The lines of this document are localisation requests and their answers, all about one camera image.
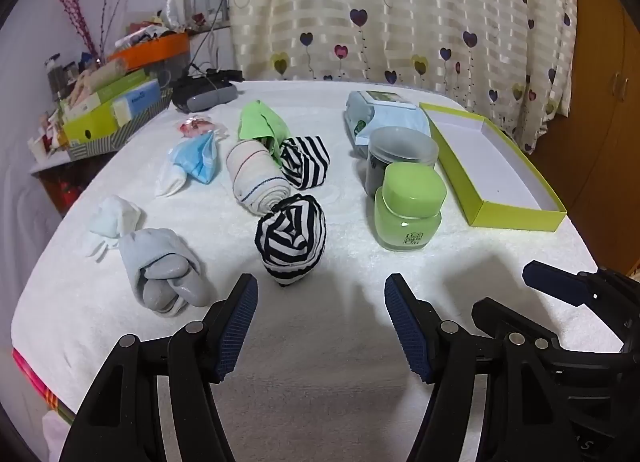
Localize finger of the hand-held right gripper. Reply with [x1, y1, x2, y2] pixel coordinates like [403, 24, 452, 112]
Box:
[471, 296, 557, 343]
[522, 261, 601, 306]

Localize black cable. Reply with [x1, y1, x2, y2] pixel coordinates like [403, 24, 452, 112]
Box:
[187, 0, 231, 73]

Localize yellow-green file box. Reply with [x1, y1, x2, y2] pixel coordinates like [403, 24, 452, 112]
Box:
[61, 92, 151, 145]

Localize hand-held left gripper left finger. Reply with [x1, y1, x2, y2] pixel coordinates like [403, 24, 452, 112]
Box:
[60, 273, 259, 462]

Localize blue white carton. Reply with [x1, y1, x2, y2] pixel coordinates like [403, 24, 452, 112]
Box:
[111, 79, 162, 125]

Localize colourful striped bedsheet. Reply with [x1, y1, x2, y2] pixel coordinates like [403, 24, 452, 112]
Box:
[12, 347, 76, 428]

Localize green jar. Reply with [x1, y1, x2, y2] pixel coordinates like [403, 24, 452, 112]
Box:
[374, 163, 447, 251]

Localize clear plastic packet red print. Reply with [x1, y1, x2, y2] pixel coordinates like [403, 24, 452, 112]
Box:
[179, 114, 228, 139]

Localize grey sock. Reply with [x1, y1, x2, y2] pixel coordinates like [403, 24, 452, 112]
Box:
[120, 228, 208, 319]

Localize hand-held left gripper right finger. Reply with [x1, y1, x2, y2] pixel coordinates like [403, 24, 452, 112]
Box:
[384, 273, 586, 462]

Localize dark red side table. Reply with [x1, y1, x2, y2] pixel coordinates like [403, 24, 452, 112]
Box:
[30, 152, 116, 217]

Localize green cloth red-white trim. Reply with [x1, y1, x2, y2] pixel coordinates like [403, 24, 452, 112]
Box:
[237, 100, 291, 165]

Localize black white striped sock ball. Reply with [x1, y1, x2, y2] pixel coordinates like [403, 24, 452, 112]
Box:
[255, 194, 328, 287]
[279, 136, 332, 190]

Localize yellow-green shallow box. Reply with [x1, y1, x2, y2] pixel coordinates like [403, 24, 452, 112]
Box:
[419, 102, 568, 233]

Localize light blue wet wipes pack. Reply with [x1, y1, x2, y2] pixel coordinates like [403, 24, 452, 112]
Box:
[344, 90, 432, 159]

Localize beige towel thin stripes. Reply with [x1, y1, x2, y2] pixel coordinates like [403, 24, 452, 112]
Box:
[226, 139, 292, 215]

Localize wooden wardrobe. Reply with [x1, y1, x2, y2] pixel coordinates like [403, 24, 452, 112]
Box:
[530, 0, 640, 273]

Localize grey black headset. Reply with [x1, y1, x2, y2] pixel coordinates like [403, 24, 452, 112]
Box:
[171, 69, 243, 112]

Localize dark jar clear lid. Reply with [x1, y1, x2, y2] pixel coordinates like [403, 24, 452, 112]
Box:
[365, 127, 440, 195]

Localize orange storage box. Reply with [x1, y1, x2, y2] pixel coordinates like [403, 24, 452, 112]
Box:
[107, 32, 191, 67]

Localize cream curtain heart print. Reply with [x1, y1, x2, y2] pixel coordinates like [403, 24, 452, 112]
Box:
[223, 0, 578, 155]

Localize basket of boxes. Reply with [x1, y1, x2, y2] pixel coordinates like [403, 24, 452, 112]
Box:
[65, 99, 173, 161]

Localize small white sock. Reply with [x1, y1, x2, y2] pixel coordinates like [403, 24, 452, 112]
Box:
[84, 195, 143, 263]

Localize blue cloth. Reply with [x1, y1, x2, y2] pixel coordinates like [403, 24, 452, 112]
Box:
[172, 134, 221, 185]

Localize white cloth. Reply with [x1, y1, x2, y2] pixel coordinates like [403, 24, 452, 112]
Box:
[154, 162, 193, 199]

